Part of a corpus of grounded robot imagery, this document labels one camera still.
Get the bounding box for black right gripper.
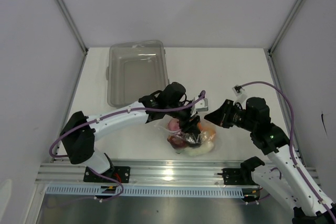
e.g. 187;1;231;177
204;99;256;132

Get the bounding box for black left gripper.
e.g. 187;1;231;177
166;103;201;134

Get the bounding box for dark mangosteen fruit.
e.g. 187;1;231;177
187;137;202;147

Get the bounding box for orange fruit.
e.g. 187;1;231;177
200;126;216;142

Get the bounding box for pink onion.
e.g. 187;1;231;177
167;119;180;131

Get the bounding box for dark red apple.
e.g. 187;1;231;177
167;135;188;150

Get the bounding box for clear zip top bag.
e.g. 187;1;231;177
154;116;217;157

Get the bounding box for white radish with leaves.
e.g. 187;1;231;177
182;141;215;157

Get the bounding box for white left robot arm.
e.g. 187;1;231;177
59;82;205;182

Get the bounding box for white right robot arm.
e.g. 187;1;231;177
204;97;335;223

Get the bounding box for grey plastic food bin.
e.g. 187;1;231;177
106;40;169;108

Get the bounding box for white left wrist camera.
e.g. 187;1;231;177
191;98;208;116

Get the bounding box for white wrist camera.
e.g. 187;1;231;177
191;98;208;116
232;85;248;105

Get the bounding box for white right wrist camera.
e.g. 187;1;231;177
232;85;248;105

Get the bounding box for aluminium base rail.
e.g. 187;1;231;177
35;159;240;187

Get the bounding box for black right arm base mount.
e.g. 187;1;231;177
218;156;265;186

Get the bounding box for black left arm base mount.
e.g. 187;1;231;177
83;166;131;184

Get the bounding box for white slotted cable duct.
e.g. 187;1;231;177
46;185;244;198

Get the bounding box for right aluminium frame post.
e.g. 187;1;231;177
268;0;306;56

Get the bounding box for aluminium frame post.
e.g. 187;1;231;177
268;0;306;56
54;0;88;55

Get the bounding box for left aluminium frame post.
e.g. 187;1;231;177
54;0;88;55

